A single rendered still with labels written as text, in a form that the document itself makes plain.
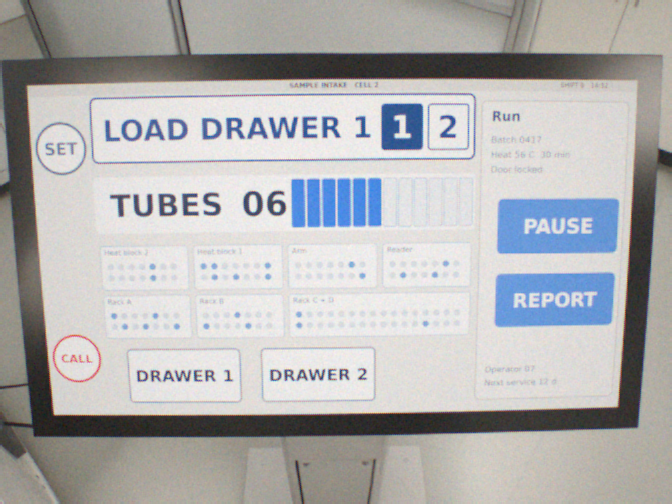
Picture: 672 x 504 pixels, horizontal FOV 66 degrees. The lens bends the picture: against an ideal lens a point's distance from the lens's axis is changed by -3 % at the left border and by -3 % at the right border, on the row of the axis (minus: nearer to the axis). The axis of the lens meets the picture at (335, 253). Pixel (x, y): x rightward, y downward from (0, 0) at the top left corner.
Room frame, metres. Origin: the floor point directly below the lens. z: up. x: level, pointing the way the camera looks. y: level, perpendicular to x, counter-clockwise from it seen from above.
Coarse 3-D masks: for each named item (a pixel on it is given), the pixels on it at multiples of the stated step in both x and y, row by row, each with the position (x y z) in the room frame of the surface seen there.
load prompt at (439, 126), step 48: (144, 96) 0.36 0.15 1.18; (192, 96) 0.36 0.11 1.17; (240, 96) 0.36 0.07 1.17; (288, 96) 0.36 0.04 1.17; (336, 96) 0.36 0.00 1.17; (384, 96) 0.36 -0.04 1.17; (432, 96) 0.36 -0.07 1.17; (96, 144) 0.34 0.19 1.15; (144, 144) 0.34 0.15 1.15; (192, 144) 0.34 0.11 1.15; (240, 144) 0.34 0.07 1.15; (288, 144) 0.34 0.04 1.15; (336, 144) 0.34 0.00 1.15; (384, 144) 0.34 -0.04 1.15; (432, 144) 0.34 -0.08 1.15
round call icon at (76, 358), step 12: (60, 336) 0.24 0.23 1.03; (72, 336) 0.24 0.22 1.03; (84, 336) 0.24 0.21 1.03; (96, 336) 0.24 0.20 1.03; (60, 348) 0.23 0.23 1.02; (72, 348) 0.23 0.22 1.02; (84, 348) 0.23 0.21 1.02; (96, 348) 0.23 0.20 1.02; (60, 360) 0.22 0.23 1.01; (72, 360) 0.22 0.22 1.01; (84, 360) 0.22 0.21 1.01; (96, 360) 0.22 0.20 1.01; (60, 372) 0.22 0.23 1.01; (72, 372) 0.22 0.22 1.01; (84, 372) 0.22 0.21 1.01; (96, 372) 0.22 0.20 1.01
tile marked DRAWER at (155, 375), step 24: (144, 360) 0.22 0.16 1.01; (168, 360) 0.22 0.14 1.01; (192, 360) 0.22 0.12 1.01; (216, 360) 0.22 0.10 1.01; (240, 360) 0.22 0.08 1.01; (144, 384) 0.21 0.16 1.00; (168, 384) 0.21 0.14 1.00; (192, 384) 0.21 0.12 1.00; (216, 384) 0.21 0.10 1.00; (240, 384) 0.21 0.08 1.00
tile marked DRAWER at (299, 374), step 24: (264, 360) 0.22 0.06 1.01; (288, 360) 0.22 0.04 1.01; (312, 360) 0.22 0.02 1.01; (336, 360) 0.22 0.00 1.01; (360, 360) 0.23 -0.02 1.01; (264, 384) 0.21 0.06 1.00; (288, 384) 0.21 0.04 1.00; (312, 384) 0.21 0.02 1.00; (336, 384) 0.21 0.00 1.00; (360, 384) 0.21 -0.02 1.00
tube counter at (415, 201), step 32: (256, 192) 0.31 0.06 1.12; (288, 192) 0.31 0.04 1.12; (320, 192) 0.31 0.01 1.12; (352, 192) 0.31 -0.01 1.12; (384, 192) 0.31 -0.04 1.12; (416, 192) 0.31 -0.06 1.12; (448, 192) 0.31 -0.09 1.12; (256, 224) 0.30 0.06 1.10; (288, 224) 0.30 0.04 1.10; (320, 224) 0.30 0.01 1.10; (352, 224) 0.30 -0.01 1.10; (384, 224) 0.30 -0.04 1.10; (416, 224) 0.30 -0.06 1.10; (448, 224) 0.30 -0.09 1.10
